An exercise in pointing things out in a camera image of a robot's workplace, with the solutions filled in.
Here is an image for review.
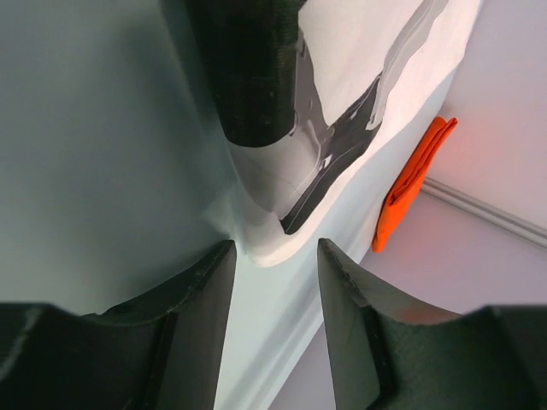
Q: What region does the white printed t shirt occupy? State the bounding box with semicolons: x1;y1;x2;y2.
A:
229;1;480;267

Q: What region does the right aluminium corner post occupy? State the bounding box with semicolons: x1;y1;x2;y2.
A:
421;178;546;249

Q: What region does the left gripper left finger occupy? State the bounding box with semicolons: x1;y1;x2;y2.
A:
1;240;237;409

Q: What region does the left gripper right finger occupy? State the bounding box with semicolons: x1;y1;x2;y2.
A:
317;238;546;409

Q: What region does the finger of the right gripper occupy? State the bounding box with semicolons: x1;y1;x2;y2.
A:
185;1;303;148

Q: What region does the folded orange t shirt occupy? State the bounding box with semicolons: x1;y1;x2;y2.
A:
371;117;458;253

